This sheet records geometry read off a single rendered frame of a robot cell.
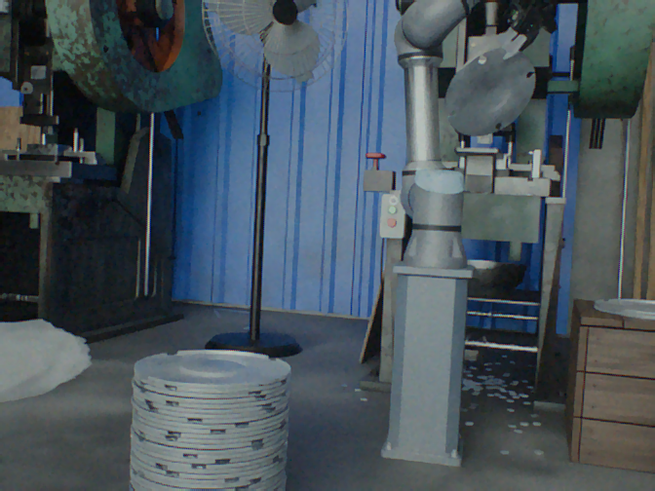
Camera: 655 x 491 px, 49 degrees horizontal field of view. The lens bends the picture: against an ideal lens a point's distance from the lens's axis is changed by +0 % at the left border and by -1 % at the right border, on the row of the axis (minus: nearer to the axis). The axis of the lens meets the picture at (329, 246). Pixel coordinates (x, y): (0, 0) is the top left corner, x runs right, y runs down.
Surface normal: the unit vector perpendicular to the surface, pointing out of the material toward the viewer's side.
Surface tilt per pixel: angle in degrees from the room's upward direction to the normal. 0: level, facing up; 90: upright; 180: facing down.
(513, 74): 126
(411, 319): 90
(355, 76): 90
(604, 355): 90
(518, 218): 90
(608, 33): 122
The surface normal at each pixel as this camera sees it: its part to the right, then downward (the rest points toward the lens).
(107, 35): 0.95, 0.07
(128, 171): -0.29, -0.25
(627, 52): -0.25, 0.68
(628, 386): -0.28, 0.04
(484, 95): 0.29, 0.64
